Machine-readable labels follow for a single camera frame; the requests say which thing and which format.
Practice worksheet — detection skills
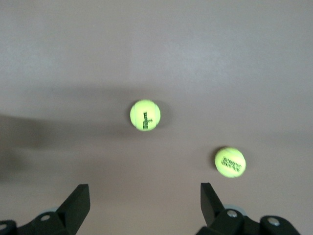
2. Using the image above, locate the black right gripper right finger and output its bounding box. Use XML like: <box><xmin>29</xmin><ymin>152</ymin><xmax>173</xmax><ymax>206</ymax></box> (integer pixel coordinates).
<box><xmin>197</xmin><ymin>182</ymin><xmax>300</xmax><ymax>235</ymax></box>

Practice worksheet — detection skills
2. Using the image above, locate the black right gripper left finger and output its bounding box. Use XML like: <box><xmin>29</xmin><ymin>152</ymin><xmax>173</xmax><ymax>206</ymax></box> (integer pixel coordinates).
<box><xmin>0</xmin><ymin>184</ymin><xmax>91</xmax><ymax>235</ymax></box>

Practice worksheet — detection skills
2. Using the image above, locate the yellow Roland Garros tennis ball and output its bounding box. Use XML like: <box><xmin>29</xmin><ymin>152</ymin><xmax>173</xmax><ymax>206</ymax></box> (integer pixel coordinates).
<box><xmin>214</xmin><ymin>146</ymin><xmax>247</xmax><ymax>178</ymax></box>

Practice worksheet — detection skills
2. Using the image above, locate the yellow Wilson tennis ball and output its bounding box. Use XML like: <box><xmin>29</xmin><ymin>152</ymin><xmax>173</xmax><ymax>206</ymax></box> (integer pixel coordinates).
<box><xmin>129</xmin><ymin>99</ymin><xmax>161</xmax><ymax>132</ymax></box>

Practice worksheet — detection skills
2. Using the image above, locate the brown table mat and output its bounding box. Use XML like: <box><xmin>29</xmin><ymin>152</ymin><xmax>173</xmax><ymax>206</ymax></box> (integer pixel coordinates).
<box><xmin>0</xmin><ymin>0</ymin><xmax>313</xmax><ymax>235</ymax></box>

